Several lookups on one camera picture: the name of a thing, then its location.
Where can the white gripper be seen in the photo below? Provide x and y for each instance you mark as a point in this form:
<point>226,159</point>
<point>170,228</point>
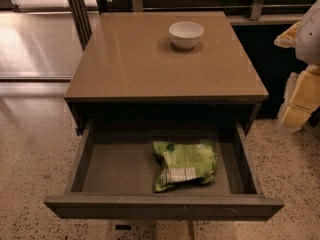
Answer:
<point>309,39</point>

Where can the green rice chip bag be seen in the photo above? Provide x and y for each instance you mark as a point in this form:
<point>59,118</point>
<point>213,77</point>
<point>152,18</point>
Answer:
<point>186,160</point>

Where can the brown cabinet with counter top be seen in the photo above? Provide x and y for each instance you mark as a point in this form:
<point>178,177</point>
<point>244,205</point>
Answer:
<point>130,58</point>

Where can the open grey top drawer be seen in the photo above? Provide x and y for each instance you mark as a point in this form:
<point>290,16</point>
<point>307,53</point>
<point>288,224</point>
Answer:
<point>128,174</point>

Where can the white ceramic bowl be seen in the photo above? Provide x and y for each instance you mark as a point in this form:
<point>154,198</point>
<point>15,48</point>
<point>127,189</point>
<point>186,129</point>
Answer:
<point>185,35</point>

